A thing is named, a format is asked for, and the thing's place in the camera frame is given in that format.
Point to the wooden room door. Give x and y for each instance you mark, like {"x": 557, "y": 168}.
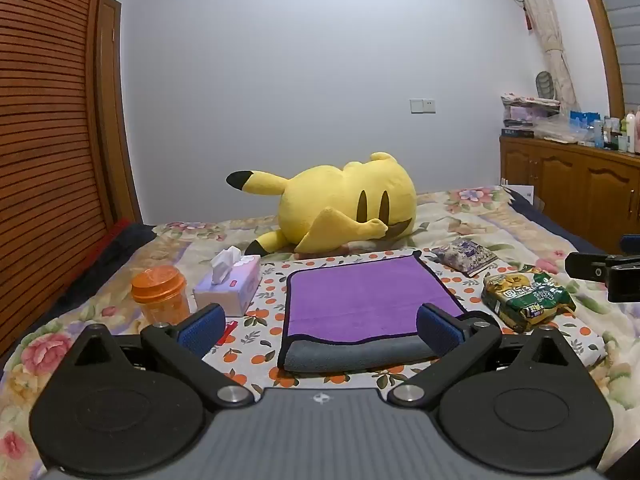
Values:
{"x": 117, "y": 110}

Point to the orange fruit print cloth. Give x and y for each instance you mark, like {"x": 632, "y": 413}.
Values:
{"x": 260, "y": 320}

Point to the group of toiletry bottles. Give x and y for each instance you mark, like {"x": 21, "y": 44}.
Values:
{"x": 620, "y": 132}

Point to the purple white snack packet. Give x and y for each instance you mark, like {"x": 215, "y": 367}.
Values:
{"x": 462, "y": 255}

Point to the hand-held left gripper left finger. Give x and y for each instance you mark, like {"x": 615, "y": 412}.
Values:
{"x": 202, "y": 329}

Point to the white wall switch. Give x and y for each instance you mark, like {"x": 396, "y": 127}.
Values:
{"x": 422, "y": 105}

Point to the clear plastic bag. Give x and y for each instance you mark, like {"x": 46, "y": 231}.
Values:
{"x": 557, "y": 130}

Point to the window blinds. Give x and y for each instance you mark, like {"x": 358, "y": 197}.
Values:
{"x": 622, "y": 20}

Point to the orange plastic jar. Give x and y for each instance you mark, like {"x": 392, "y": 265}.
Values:
{"x": 160, "y": 295}

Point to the wooden window frame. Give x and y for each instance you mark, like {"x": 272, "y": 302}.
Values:
{"x": 600, "y": 35}

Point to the blue white box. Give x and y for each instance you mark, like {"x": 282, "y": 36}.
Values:
{"x": 584, "y": 121}

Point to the wooden cabinet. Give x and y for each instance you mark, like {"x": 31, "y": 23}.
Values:
{"x": 570, "y": 180}

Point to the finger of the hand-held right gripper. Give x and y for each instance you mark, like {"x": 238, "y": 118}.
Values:
{"x": 586, "y": 265}
{"x": 632, "y": 245}

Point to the stack of books and boxes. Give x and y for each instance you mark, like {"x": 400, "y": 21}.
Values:
{"x": 525, "y": 117}

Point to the beige lace curtain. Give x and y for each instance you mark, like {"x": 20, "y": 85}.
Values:
{"x": 547, "y": 30}

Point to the yellow plush toy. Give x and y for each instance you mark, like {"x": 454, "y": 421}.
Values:
{"x": 345, "y": 207}

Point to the grey hand fan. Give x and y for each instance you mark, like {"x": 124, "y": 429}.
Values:
{"x": 545, "y": 85}

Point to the small red packet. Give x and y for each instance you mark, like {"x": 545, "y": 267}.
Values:
{"x": 230, "y": 331}

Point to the green noodle packet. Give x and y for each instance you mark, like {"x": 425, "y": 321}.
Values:
{"x": 527, "y": 297}

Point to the pastel tissue box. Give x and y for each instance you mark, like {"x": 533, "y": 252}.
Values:
{"x": 235, "y": 285}

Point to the purple towel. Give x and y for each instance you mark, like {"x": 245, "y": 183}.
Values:
{"x": 367, "y": 300}

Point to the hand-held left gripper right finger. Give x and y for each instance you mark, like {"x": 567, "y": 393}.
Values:
{"x": 438, "y": 331}

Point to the white paper box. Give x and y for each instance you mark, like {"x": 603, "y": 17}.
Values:
{"x": 522, "y": 193}

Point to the grey towel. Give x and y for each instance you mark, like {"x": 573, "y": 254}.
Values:
{"x": 350, "y": 355}

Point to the wooden louvered wardrobe door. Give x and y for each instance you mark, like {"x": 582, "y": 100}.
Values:
{"x": 45, "y": 135}

